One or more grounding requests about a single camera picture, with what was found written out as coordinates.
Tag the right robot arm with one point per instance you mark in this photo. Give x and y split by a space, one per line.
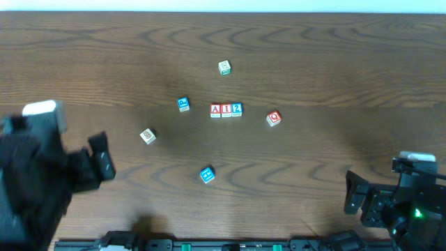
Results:
413 212

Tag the green number 5 block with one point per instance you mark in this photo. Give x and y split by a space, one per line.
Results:
224 67

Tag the pineapple green B block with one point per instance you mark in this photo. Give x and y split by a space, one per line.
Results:
148 135

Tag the red letter A block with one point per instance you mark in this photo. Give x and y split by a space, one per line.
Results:
215 111

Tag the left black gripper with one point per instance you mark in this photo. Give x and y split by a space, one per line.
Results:
81 171

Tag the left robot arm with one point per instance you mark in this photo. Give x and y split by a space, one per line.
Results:
28 222

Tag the blue letter H block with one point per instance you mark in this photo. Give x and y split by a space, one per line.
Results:
207 175

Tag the red letter Q block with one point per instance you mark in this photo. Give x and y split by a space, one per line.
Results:
274 118

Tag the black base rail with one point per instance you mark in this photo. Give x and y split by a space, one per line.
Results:
128 241

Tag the red letter I block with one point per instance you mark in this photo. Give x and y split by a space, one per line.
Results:
226 110

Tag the blue letter P block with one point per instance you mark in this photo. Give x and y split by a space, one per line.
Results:
183 104

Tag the blue number 2 block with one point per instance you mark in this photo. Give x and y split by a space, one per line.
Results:
236 109

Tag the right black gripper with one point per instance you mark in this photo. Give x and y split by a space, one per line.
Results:
369 203

